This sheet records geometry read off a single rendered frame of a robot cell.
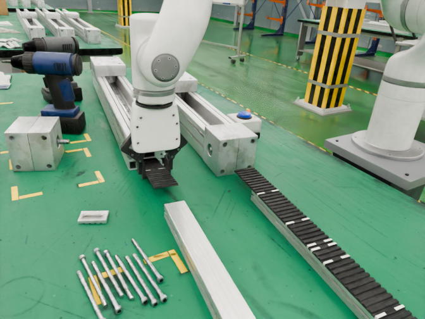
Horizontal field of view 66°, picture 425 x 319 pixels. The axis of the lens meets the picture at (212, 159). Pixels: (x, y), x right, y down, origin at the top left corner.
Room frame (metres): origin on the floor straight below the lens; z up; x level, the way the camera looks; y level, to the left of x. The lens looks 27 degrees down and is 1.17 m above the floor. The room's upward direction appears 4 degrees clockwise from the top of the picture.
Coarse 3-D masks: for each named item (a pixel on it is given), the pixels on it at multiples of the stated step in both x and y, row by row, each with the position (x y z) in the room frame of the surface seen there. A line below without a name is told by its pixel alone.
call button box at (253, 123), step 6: (228, 114) 0.96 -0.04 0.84; (234, 114) 0.96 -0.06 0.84; (234, 120) 0.92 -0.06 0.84; (240, 120) 0.91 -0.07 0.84; (246, 120) 0.92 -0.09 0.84; (252, 120) 0.92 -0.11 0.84; (258, 120) 0.92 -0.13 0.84; (246, 126) 0.90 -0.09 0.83; (252, 126) 0.91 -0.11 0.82; (258, 126) 0.92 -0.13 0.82; (258, 132) 0.93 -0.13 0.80; (258, 138) 0.92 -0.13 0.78
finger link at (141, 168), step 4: (132, 152) 0.62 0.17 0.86; (132, 156) 0.62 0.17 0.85; (136, 156) 0.62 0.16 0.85; (136, 160) 0.62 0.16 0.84; (140, 164) 0.63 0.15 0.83; (144, 164) 0.62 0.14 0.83; (140, 168) 0.63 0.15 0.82; (144, 168) 0.62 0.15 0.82; (140, 172) 0.63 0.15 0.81; (144, 172) 0.62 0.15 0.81; (144, 176) 0.62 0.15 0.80
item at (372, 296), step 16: (240, 176) 0.63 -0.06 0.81; (256, 176) 0.64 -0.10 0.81; (256, 192) 0.57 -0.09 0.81; (272, 192) 0.57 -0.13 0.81; (272, 208) 0.52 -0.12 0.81; (288, 208) 0.52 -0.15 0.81; (288, 224) 0.47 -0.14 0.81; (304, 224) 0.47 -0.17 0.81; (304, 240) 0.44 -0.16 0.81; (320, 240) 0.44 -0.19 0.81; (320, 256) 0.40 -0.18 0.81; (336, 256) 0.40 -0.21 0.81; (336, 272) 0.36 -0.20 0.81; (352, 272) 0.37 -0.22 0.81; (352, 288) 0.34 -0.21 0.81; (368, 288) 0.34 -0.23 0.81; (384, 288) 0.34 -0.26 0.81; (368, 304) 0.31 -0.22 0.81; (384, 304) 0.31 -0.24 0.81; (400, 304) 0.31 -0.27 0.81
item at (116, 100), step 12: (96, 84) 1.24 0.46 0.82; (108, 84) 1.10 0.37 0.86; (120, 84) 1.17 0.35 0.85; (108, 96) 0.97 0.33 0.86; (120, 96) 1.07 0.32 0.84; (108, 108) 0.95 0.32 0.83; (120, 108) 0.87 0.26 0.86; (108, 120) 0.97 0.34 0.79; (120, 120) 0.78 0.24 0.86; (120, 132) 0.76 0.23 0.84; (120, 144) 0.77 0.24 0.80; (144, 156) 0.70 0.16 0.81; (156, 156) 0.71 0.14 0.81; (132, 168) 0.68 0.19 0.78
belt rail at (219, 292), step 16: (176, 208) 0.50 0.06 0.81; (176, 224) 0.45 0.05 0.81; (192, 224) 0.46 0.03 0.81; (176, 240) 0.44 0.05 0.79; (192, 240) 0.42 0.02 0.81; (192, 256) 0.38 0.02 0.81; (208, 256) 0.38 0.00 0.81; (192, 272) 0.37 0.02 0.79; (208, 272) 0.35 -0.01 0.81; (224, 272) 0.35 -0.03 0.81; (208, 288) 0.32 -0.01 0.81; (224, 288) 0.32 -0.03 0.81; (208, 304) 0.31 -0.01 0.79; (224, 304) 0.30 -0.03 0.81; (240, 304) 0.30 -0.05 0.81
